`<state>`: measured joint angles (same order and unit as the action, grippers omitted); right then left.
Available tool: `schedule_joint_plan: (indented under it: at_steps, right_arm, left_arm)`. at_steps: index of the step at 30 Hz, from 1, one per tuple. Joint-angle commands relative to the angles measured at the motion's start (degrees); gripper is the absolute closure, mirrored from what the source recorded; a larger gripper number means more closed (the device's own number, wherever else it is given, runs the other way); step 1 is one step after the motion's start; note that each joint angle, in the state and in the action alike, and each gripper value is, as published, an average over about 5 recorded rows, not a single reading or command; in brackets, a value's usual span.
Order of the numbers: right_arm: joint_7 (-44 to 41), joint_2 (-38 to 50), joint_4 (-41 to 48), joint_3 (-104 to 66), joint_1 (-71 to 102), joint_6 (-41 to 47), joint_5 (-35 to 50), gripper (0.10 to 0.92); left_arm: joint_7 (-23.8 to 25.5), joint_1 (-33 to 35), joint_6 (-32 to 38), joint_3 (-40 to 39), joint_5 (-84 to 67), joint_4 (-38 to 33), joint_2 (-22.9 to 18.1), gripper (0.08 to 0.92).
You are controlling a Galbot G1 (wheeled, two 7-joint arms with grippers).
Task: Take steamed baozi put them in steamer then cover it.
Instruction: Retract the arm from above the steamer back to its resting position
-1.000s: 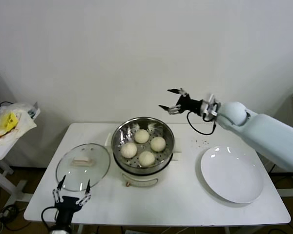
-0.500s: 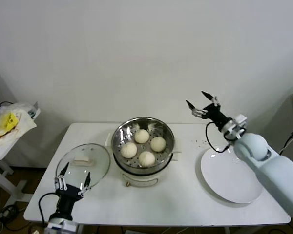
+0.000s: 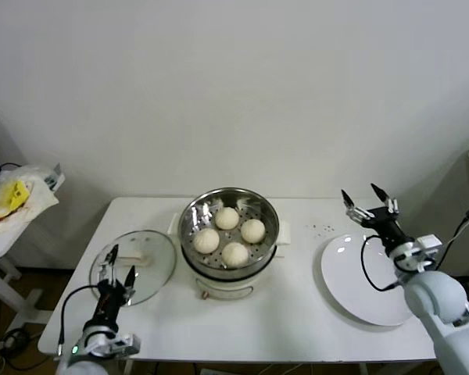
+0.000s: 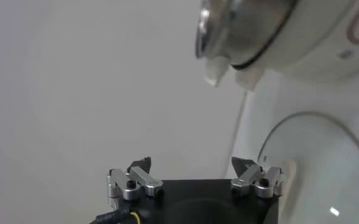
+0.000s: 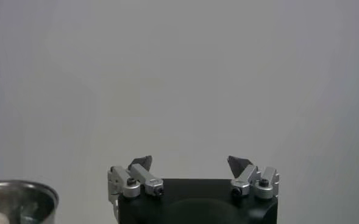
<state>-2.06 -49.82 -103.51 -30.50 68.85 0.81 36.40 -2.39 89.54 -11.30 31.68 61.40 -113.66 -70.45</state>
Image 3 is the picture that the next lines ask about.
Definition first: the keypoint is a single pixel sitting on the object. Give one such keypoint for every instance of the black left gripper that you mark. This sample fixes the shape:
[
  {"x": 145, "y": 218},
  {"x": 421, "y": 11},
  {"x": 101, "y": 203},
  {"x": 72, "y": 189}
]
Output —
[{"x": 108, "y": 301}]

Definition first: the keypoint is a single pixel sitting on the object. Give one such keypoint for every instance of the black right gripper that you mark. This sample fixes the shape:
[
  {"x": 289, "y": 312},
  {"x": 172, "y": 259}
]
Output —
[{"x": 385, "y": 224}]

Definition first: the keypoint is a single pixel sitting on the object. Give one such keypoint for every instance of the round glass pot lid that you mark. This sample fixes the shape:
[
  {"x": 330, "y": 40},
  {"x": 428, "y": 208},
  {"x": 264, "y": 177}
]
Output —
[{"x": 156, "y": 250}]

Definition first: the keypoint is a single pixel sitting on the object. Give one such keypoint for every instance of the white steamed baozi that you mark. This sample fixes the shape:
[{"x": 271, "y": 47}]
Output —
[
  {"x": 206, "y": 240},
  {"x": 252, "y": 230},
  {"x": 226, "y": 218},
  {"x": 235, "y": 254}
]

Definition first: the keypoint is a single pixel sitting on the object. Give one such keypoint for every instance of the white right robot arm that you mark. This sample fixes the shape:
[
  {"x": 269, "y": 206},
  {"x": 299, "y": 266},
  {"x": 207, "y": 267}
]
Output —
[{"x": 437, "y": 297}]

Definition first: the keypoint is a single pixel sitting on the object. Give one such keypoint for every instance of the stainless steel steamer basket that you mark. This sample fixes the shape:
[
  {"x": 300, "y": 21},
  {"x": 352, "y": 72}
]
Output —
[{"x": 191, "y": 222}]

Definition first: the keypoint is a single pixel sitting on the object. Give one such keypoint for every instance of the dark crumbs scatter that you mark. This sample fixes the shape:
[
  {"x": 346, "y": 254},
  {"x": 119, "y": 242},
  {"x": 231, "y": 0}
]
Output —
[{"x": 326, "y": 229}]

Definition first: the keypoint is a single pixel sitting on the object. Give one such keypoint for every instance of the white round plate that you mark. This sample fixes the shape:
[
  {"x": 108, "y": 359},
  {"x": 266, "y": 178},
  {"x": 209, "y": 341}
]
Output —
[{"x": 344, "y": 281}]

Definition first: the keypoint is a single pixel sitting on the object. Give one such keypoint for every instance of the white electric cooker base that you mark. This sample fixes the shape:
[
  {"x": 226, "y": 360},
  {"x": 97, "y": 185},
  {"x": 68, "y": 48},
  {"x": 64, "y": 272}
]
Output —
[{"x": 226, "y": 291}]

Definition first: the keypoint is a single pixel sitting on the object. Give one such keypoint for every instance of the teal and white box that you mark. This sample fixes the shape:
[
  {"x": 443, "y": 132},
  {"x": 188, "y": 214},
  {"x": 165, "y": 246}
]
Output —
[{"x": 56, "y": 179}]

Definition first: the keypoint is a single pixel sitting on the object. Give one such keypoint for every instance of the white side table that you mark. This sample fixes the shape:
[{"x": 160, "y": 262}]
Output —
[{"x": 0, "y": 244}]

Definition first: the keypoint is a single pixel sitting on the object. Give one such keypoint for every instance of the plastic bag with yellow contents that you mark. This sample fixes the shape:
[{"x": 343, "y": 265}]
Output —
[{"x": 19, "y": 191}]

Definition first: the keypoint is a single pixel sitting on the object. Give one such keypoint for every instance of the floor power strip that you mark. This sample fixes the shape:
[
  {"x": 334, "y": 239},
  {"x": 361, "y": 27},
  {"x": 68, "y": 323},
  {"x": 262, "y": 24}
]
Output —
[{"x": 13, "y": 339}]

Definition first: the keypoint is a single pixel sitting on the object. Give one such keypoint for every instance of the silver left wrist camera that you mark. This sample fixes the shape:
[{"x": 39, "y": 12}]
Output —
[{"x": 128, "y": 343}]

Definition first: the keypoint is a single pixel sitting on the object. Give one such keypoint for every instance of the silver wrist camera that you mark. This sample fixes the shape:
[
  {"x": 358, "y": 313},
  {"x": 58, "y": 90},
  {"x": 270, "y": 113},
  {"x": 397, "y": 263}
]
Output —
[
  {"x": 128, "y": 343},
  {"x": 430, "y": 243}
]

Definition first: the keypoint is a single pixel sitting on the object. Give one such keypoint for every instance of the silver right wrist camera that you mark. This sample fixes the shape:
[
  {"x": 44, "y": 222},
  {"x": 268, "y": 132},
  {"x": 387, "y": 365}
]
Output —
[{"x": 430, "y": 243}]

